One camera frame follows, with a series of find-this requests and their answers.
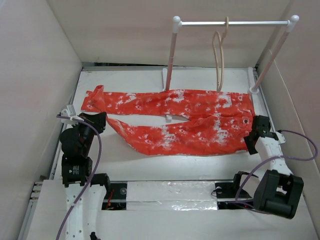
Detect red white tie-dye trousers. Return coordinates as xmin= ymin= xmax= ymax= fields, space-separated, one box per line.
xmin=79 ymin=84 xmax=256 ymax=157

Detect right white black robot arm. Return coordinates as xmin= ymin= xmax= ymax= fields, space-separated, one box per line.
xmin=231 ymin=115 xmax=304 ymax=219

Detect beige wooden clothes hanger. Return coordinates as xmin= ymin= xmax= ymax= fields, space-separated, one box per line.
xmin=211 ymin=16 xmax=229 ymax=93

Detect white clothes rack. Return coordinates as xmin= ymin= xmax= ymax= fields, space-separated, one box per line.
xmin=162 ymin=15 xmax=300 ymax=95

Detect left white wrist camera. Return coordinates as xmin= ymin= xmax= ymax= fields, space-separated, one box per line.
xmin=60 ymin=104 xmax=76 ymax=125

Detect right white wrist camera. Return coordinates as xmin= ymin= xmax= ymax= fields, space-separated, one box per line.
xmin=272 ymin=131 xmax=286 ymax=145

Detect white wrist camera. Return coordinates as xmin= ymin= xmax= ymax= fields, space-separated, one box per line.
xmin=272 ymin=131 xmax=286 ymax=145
xmin=60 ymin=104 xmax=76 ymax=125

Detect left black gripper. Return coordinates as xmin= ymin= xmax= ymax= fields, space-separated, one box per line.
xmin=71 ymin=111 xmax=106 ymax=155

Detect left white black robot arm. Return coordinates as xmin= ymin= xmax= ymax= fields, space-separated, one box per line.
xmin=56 ymin=109 xmax=112 ymax=240

